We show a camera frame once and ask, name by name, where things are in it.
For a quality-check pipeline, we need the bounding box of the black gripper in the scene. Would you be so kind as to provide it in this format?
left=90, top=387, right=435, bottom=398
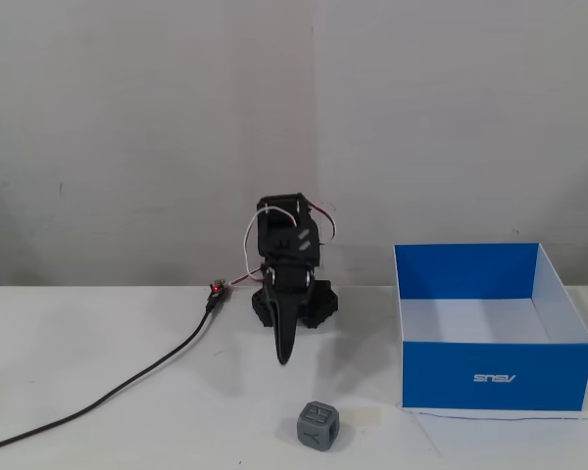
left=262, top=262, right=318, bottom=366

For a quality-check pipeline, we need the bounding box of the gray lettered block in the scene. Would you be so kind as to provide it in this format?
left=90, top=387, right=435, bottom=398
left=296, top=400, right=342, bottom=449

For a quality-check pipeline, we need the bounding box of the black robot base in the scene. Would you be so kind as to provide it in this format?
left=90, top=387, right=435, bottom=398
left=249, top=278, right=341, bottom=330

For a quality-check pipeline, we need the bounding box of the blue and white cardboard box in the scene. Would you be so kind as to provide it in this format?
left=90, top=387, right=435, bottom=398
left=393, top=242, right=588, bottom=413

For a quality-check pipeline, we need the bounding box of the small controller circuit board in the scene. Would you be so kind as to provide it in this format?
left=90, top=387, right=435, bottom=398
left=206, top=278, right=232, bottom=303

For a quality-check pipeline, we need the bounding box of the white and red servo wire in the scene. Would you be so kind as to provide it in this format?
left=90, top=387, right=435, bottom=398
left=224, top=201, right=342, bottom=290

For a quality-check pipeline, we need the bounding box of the black power cable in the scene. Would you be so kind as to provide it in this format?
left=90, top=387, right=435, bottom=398
left=0, top=293, right=226, bottom=454

